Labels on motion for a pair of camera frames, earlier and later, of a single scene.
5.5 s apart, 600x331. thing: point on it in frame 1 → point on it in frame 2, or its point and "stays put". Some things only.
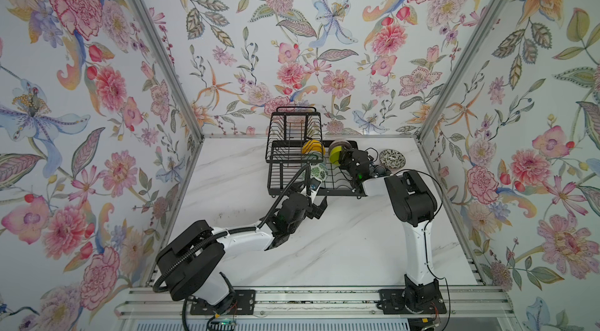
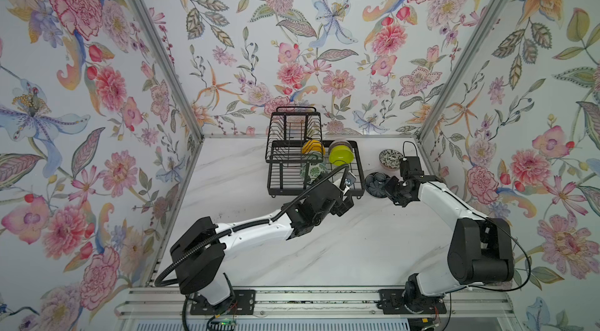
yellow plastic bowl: (312, 146) stays put
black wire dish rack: (295, 140) stays put
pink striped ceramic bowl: (340, 143) stays put
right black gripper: (343, 158) → (394, 180)
